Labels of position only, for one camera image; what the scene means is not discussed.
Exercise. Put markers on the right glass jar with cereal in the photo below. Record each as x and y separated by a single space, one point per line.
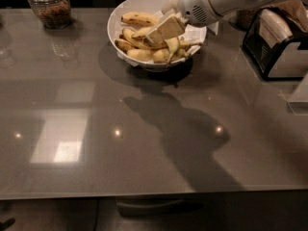
244 18

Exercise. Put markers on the small left banana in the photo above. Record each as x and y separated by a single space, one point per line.
123 45

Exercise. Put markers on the bread bag in basket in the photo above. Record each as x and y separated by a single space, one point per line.
273 21

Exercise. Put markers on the white bowl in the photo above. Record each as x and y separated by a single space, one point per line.
128 10

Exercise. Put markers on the left glass jar with granola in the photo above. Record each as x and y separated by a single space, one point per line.
53 14

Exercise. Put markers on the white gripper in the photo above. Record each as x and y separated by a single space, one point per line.
192 4

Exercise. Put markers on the yellow banana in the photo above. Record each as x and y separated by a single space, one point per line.
134 41
173 44
139 18
161 56

